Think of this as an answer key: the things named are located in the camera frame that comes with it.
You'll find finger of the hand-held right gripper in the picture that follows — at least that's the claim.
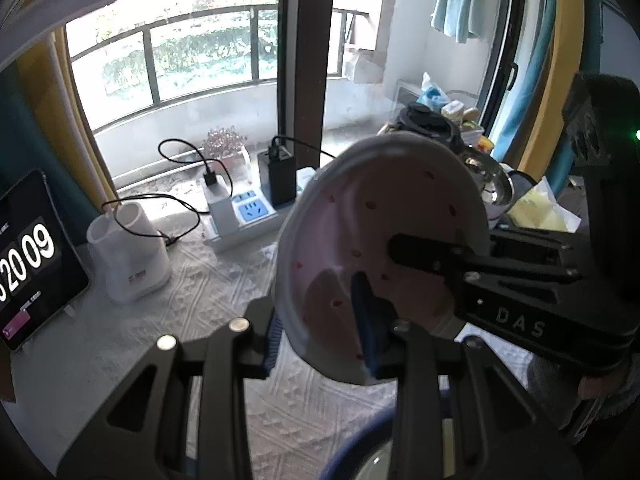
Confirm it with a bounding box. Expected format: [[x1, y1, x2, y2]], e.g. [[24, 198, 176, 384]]
[[389, 232, 583, 286], [492, 229, 576, 261]]

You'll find large blue bowl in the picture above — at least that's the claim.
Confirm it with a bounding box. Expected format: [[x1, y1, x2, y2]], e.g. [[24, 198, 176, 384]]
[[319, 407, 401, 480]]

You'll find dark sliding door frame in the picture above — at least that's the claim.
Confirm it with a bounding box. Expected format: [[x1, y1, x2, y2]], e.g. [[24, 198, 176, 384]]
[[277, 0, 532, 166]]

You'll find yellow curtain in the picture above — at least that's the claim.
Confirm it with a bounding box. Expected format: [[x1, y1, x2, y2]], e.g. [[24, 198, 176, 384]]
[[515, 0, 588, 176], [47, 25, 121, 206]]

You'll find white lamp head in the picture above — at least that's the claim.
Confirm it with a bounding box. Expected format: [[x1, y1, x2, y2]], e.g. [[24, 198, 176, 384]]
[[0, 0, 123, 68]]

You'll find pink speckled bowl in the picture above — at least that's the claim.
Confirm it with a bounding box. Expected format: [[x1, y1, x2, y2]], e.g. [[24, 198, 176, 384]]
[[274, 132, 493, 387]]

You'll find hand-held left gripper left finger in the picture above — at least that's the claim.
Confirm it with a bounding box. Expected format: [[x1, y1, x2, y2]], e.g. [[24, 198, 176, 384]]
[[57, 296, 283, 480]]

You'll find blue plastic bag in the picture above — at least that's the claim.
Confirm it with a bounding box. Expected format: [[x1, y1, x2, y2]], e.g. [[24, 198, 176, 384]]
[[416, 72, 453, 111]]

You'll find steel bowl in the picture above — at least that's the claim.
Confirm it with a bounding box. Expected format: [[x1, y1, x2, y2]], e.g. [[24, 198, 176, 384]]
[[462, 152, 516, 211]]

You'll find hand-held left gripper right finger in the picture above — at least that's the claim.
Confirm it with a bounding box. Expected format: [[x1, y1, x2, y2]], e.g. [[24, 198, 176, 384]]
[[351, 271, 585, 480]]

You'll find black charger cable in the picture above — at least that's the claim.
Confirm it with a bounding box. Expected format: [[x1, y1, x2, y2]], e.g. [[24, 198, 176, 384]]
[[101, 194, 201, 248], [158, 139, 221, 186], [272, 135, 341, 158]]

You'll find light blue hanging towel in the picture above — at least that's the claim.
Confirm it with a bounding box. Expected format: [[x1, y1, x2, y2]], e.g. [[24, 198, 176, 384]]
[[431, 0, 493, 43]]

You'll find white textured tablecloth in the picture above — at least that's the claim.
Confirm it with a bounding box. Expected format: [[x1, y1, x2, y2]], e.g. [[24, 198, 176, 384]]
[[10, 210, 536, 480]]

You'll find white charger block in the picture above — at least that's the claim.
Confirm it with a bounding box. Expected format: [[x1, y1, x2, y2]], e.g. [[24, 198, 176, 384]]
[[202, 172, 236, 233]]

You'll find white plastic basket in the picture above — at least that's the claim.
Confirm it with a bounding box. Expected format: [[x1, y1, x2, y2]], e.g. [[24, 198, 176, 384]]
[[457, 125, 486, 148]]

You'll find white power strip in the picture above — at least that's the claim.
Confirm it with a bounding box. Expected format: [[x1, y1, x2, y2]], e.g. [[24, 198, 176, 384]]
[[202, 167, 321, 253]]

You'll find black balcony railing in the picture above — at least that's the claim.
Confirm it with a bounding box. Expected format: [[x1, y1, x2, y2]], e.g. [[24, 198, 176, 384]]
[[70, 5, 371, 111]]

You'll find tablet with clock display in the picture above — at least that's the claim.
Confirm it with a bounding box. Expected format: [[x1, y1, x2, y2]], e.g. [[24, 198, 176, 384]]
[[0, 169, 91, 352]]

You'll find black power adapter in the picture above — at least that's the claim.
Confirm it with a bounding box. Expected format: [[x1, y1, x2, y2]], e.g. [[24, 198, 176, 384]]
[[257, 146, 298, 206]]

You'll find pale cardboard carton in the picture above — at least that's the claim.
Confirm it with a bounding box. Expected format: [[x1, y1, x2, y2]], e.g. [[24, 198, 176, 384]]
[[345, 50, 386, 86]]

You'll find person's right hand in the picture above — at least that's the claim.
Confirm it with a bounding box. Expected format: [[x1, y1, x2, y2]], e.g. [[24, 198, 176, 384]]
[[577, 375, 601, 402]]

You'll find potted plant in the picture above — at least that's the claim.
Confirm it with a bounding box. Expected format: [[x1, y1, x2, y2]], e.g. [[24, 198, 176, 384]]
[[202, 127, 251, 176]]

